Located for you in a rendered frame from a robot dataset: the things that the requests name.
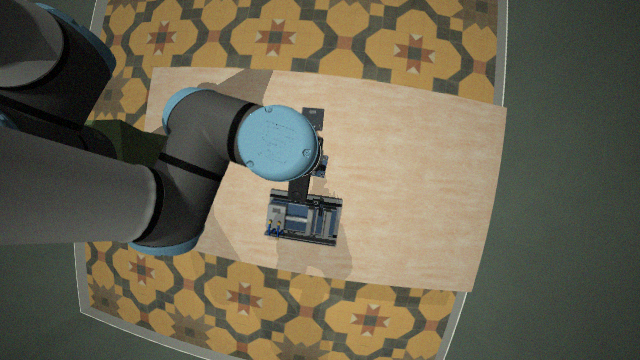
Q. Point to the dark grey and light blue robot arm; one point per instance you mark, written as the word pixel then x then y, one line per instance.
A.
pixel 52 72

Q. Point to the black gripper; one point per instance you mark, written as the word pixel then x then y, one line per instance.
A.
pixel 321 167

